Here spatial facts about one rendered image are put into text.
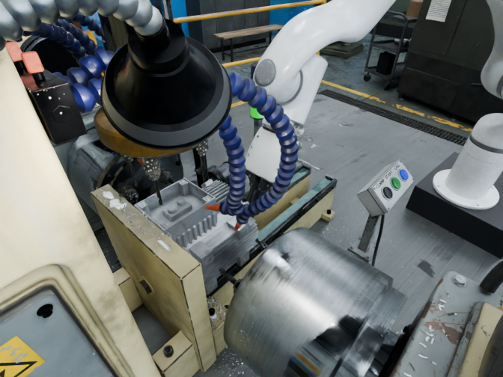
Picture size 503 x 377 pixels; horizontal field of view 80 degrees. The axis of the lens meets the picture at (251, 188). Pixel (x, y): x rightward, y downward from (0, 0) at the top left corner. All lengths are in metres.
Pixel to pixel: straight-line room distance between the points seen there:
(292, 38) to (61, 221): 0.43
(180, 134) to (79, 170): 0.69
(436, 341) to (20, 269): 0.43
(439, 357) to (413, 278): 0.56
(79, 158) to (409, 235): 0.99
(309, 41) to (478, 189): 0.78
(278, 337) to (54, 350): 0.26
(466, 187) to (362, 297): 0.76
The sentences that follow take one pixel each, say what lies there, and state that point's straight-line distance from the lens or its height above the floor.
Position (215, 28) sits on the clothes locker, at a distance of 6.11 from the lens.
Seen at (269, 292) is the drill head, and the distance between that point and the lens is 0.45.
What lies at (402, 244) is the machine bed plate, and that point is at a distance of 1.07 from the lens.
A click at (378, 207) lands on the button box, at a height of 1.04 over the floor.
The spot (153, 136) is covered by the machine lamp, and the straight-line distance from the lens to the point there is 0.16.
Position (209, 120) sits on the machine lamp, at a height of 1.46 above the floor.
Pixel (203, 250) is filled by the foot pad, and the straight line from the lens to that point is 0.59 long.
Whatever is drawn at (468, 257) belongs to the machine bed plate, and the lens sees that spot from 1.13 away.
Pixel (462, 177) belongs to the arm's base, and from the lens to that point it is 1.13.
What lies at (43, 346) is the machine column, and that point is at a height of 1.24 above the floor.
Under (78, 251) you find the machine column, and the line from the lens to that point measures 0.31.
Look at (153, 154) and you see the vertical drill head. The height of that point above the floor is 1.31.
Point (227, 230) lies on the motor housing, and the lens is 0.64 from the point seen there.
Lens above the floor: 1.53
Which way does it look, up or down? 38 degrees down
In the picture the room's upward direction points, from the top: straight up
